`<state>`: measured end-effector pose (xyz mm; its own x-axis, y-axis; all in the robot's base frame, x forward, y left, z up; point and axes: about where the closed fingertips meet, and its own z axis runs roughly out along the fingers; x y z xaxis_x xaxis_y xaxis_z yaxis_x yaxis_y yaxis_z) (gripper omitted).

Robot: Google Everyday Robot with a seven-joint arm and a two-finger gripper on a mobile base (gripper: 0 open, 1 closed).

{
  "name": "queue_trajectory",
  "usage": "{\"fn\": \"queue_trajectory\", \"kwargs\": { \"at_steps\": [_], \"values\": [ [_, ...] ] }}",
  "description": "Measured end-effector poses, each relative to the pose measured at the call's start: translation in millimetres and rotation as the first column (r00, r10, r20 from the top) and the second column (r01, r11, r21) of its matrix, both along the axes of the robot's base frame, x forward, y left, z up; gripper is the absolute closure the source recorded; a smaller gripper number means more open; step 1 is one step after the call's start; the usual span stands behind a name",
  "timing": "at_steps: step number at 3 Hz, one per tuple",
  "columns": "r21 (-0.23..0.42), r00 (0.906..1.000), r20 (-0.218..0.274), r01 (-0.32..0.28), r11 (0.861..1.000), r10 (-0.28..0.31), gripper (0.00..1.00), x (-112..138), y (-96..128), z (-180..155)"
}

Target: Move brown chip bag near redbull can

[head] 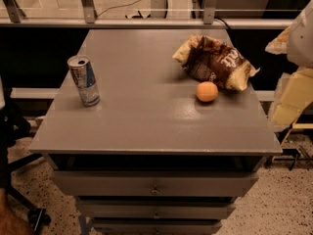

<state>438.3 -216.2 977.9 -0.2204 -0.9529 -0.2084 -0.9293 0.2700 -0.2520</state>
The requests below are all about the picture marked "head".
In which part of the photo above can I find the redbull can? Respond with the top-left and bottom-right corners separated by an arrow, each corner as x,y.
67,55 -> 100,107

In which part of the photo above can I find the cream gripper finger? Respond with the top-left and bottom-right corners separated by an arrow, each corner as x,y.
265,26 -> 291,55
268,67 -> 313,131

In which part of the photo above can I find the metal railing frame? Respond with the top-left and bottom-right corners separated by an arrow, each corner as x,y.
0,0 -> 306,29

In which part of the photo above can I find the black office chair base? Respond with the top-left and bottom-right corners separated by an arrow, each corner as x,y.
0,88 -> 51,235

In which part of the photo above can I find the grey drawer cabinet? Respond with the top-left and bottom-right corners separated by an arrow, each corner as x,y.
30,29 -> 280,235

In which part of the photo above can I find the orange fruit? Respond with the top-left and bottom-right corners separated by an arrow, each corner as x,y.
196,81 -> 218,102

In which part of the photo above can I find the brown chip bag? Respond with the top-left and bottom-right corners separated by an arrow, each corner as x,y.
172,34 -> 259,91

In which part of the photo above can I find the floor cable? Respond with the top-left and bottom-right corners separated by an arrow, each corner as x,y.
96,0 -> 177,19

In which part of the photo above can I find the yellow stand frame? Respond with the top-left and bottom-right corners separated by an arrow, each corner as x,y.
265,115 -> 313,171

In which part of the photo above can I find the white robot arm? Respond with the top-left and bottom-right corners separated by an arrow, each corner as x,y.
265,0 -> 313,132

